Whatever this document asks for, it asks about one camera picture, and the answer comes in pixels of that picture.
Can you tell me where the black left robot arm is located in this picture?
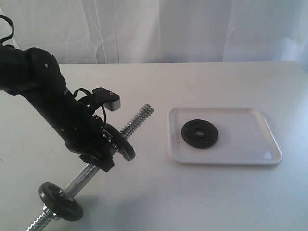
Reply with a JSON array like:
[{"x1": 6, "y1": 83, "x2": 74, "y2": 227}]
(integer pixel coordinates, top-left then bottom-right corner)
[{"x1": 0, "y1": 46, "x2": 114, "y2": 172}]

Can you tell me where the white rectangular plastic tray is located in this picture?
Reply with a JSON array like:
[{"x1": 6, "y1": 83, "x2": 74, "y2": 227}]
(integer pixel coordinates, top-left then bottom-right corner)
[{"x1": 168, "y1": 107, "x2": 282, "y2": 165}]

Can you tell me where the chrome threaded dumbbell bar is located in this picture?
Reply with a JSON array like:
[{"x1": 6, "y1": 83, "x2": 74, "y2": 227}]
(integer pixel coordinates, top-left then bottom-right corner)
[{"x1": 26, "y1": 104, "x2": 154, "y2": 231}]

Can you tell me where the white backdrop curtain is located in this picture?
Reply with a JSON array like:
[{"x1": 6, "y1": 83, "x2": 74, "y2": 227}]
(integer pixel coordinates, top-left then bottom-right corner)
[{"x1": 0, "y1": 0, "x2": 308, "y2": 67}]

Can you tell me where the black washer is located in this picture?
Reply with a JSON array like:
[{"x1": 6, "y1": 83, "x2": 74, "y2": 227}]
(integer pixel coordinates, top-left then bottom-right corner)
[{"x1": 104, "y1": 123, "x2": 136, "y2": 161}]

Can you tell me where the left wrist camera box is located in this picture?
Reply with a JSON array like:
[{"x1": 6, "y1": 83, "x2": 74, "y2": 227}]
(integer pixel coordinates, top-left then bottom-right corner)
[{"x1": 92, "y1": 87, "x2": 121, "y2": 112}]

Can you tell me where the black weight plate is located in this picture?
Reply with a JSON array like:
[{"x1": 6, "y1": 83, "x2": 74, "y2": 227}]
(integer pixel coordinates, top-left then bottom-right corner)
[
  {"x1": 38, "y1": 182, "x2": 83, "y2": 222},
  {"x1": 181, "y1": 119, "x2": 218, "y2": 149}
]

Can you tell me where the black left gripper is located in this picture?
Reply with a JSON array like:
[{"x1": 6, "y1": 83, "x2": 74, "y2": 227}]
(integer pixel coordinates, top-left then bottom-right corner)
[{"x1": 49, "y1": 101, "x2": 114, "y2": 172}]

